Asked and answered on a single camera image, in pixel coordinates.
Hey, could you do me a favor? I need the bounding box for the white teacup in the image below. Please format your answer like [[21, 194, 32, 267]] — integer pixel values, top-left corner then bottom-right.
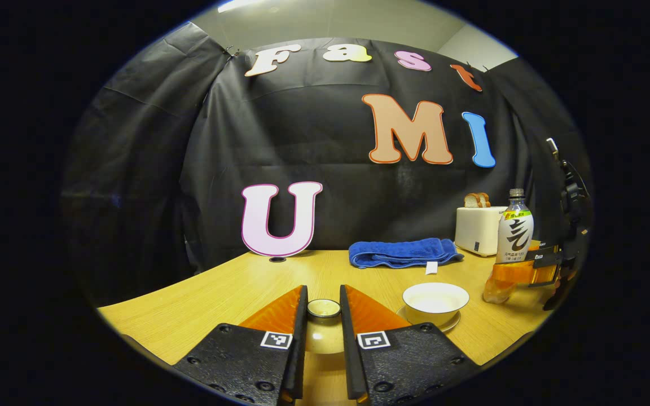
[[402, 283, 470, 328]]

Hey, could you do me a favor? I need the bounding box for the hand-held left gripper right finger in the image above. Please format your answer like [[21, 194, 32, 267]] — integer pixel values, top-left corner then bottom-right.
[[340, 284, 481, 406]]

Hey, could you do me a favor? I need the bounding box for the clear water bottle white label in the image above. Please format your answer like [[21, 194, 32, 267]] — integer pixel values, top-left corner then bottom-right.
[[483, 188, 534, 304]]

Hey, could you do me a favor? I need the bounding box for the black backdrop cloth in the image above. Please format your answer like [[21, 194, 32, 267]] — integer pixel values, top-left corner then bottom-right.
[[60, 21, 595, 308]]

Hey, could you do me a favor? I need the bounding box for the white toaster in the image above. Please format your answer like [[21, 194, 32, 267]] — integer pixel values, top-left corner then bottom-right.
[[455, 206, 507, 257]]

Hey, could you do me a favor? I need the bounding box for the white saucer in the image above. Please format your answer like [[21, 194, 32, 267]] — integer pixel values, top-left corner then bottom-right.
[[396, 306, 462, 333]]

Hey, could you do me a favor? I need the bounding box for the blue folded towel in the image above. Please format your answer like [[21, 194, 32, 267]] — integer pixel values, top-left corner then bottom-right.
[[349, 237, 464, 276]]

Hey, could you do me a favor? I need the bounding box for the white teacup lid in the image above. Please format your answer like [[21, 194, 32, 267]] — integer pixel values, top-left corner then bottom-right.
[[304, 298, 347, 355]]

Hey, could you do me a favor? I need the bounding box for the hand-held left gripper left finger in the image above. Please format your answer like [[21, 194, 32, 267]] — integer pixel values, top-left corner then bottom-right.
[[172, 284, 309, 406]]

